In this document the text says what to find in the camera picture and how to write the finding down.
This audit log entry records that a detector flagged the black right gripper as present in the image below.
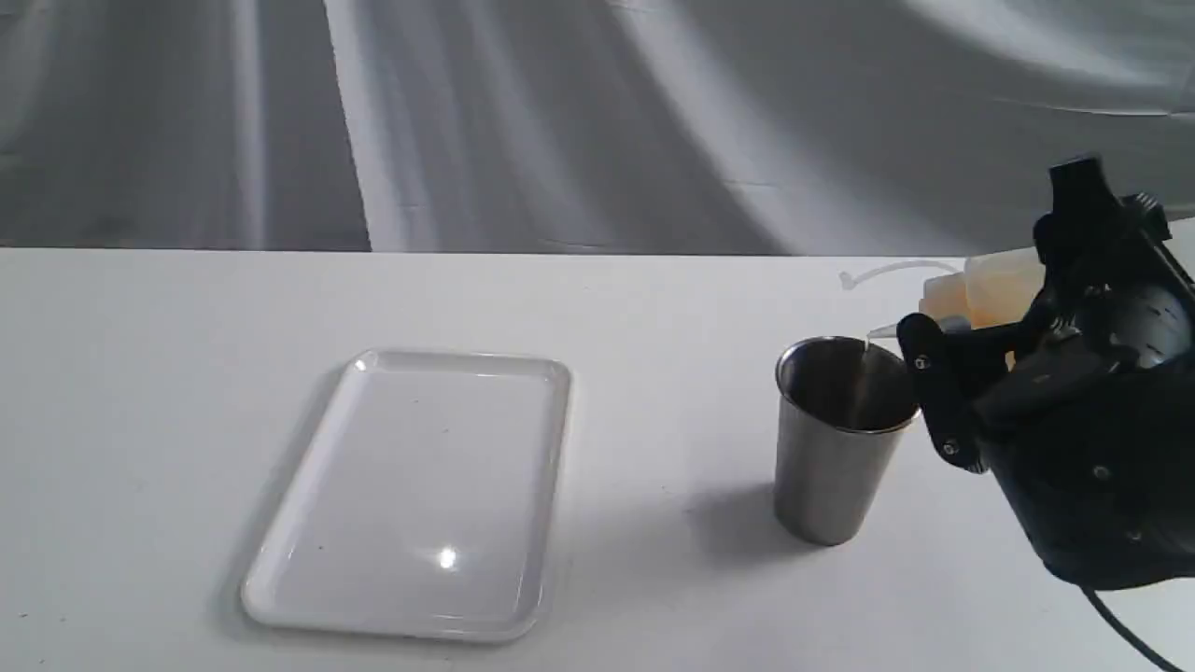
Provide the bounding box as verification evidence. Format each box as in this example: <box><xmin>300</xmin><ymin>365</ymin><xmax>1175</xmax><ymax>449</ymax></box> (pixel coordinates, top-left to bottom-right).
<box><xmin>896</xmin><ymin>155</ymin><xmax>1191</xmax><ymax>589</ymax></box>

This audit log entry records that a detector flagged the translucent squeeze bottle amber liquid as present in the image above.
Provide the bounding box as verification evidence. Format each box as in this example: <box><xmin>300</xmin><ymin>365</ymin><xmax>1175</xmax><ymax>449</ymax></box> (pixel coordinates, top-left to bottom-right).
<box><xmin>839</xmin><ymin>248</ymin><xmax>1044</xmax><ymax>330</ymax></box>

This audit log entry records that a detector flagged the stainless steel cup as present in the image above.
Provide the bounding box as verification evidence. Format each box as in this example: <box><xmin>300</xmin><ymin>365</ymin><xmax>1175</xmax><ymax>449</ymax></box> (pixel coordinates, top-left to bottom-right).
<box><xmin>772</xmin><ymin>337</ymin><xmax>921</xmax><ymax>546</ymax></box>

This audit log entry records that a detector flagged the grey fabric backdrop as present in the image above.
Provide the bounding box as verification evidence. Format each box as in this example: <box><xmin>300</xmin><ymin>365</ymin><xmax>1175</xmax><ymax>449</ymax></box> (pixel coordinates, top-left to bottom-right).
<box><xmin>4</xmin><ymin>1</ymin><xmax>1191</xmax><ymax>257</ymax></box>

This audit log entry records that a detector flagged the white plastic tray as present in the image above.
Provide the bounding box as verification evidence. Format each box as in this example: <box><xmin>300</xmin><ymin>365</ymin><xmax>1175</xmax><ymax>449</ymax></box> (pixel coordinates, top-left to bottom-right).
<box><xmin>240</xmin><ymin>349</ymin><xmax>572</xmax><ymax>644</ymax></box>

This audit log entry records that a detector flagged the black cable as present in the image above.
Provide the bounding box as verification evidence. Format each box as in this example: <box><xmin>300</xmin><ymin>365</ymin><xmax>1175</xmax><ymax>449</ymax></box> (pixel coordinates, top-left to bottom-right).
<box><xmin>1080</xmin><ymin>584</ymin><xmax>1187</xmax><ymax>672</ymax></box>

